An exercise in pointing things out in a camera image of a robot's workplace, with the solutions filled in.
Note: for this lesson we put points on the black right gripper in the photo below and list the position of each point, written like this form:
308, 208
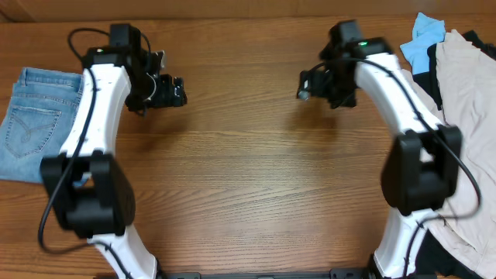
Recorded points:
348, 99

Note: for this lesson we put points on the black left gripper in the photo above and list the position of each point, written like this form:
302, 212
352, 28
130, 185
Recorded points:
165, 97

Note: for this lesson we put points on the light blue denim jeans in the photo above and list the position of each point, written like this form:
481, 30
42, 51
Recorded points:
39, 118

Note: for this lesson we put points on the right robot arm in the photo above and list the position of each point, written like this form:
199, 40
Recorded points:
420, 171

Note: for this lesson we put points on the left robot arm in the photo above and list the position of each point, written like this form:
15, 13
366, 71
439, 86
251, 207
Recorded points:
91, 202

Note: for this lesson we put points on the light blue cloth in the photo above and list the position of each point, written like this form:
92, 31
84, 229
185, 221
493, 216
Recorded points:
426, 32

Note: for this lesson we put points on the beige cloth garment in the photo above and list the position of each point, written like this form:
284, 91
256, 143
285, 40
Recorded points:
465, 147

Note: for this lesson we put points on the black cloth garment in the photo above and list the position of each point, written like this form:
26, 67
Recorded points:
434, 85

